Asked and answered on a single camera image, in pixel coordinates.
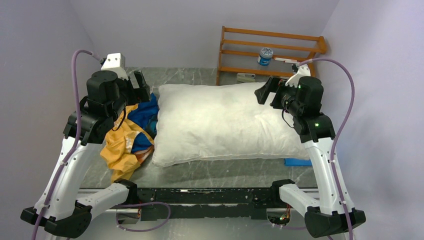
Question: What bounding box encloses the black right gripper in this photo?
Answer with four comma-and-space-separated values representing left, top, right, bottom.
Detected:
254, 75, 303, 117

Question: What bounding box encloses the blue and orange pillowcase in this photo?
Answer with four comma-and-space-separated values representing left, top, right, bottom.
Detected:
100, 93, 159, 183

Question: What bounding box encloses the white pillow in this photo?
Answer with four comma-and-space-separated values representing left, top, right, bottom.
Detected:
152, 82, 309, 167

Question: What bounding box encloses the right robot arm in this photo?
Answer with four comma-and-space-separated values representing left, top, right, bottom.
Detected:
254, 76, 366, 238

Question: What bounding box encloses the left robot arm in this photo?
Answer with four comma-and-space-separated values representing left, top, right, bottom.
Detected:
20, 70, 151, 239

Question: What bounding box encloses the blue round jar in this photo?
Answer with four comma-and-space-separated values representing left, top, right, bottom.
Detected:
257, 47, 274, 66

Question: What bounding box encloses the red and white marker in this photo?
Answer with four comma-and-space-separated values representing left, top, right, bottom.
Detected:
273, 57, 298, 64

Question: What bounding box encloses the blue foam pad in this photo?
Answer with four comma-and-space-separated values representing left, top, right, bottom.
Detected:
284, 158, 312, 167

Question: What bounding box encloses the orange wooden rack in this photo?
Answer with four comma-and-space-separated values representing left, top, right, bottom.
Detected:
215, 26, 328, 86

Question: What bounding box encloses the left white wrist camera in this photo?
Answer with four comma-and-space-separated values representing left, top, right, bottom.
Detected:
100, 53, 129, 80

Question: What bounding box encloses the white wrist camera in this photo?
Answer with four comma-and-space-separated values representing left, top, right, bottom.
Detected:
284, 63, 311, 88
100, 53, 129, 80

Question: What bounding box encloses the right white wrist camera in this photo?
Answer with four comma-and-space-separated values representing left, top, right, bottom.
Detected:
284, 63, 311, 88

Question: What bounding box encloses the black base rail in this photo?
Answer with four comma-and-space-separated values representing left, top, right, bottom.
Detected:
117, 186, 292, 225

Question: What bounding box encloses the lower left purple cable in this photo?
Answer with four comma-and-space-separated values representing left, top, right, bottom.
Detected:
114, 202, 172, 233

